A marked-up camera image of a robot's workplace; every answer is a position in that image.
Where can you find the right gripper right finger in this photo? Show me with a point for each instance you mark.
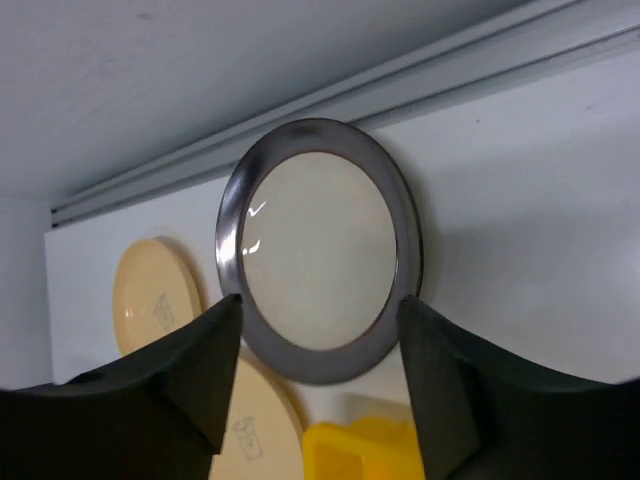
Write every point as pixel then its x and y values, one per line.
pixel 482 412

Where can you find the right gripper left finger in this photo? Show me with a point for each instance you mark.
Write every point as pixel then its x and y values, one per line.
pixel 157 413

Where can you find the steel rimmed plate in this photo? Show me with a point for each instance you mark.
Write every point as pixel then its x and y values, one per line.
pixel 319 232

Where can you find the yellow plastic bin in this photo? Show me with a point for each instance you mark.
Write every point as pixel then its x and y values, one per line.
pixel 369 448

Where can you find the near orange plate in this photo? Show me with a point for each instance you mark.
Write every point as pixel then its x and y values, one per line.
pixel 263 431

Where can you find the orange plate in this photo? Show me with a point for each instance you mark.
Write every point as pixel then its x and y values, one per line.
pixel 263 431
pixel 154 294

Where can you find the far orange plate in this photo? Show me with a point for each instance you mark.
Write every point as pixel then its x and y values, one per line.
pixel 154 294

